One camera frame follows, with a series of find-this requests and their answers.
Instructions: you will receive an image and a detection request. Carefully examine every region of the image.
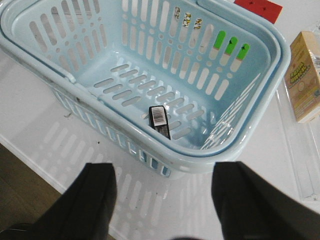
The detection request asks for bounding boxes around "light blue plastic basket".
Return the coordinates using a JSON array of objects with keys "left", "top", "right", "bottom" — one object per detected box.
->
[{"left": 0, "top": 0, "right": 291, "bottom": 177}]

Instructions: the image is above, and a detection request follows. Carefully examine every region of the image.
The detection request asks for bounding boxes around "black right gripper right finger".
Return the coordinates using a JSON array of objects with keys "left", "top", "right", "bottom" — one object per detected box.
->
[{"left": 211, "top": 161, "right": 320, "bottom": 240}]

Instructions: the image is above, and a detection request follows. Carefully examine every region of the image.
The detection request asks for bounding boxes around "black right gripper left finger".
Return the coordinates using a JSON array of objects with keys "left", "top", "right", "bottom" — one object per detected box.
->
[{"left": 0, "top": 163, "right": 117, "bottom": 240}]

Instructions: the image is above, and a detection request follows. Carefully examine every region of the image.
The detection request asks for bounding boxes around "red flat packet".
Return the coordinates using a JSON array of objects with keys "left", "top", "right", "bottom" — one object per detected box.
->
[{"left": 234, "top": 0, "right": 283, "bottom": 24}]

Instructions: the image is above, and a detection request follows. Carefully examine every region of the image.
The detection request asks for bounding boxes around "clear acrylic tray right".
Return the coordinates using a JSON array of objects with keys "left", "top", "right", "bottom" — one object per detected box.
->
[{"left": 275, "top": 82, "right": 320, "bottom": 202}]

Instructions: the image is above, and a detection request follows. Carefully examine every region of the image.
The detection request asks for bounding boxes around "beige yellow snack box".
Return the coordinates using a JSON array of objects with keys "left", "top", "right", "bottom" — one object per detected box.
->
[{"left": 284, "top": 31, "right": 320, "bottom": 123}]

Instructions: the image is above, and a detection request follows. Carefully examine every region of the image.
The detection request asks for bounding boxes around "black tissue pack with barcode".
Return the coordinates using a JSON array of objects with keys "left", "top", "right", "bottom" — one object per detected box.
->
[{"left": 148, "top": 105, "right": 171, "bottom": 140}]

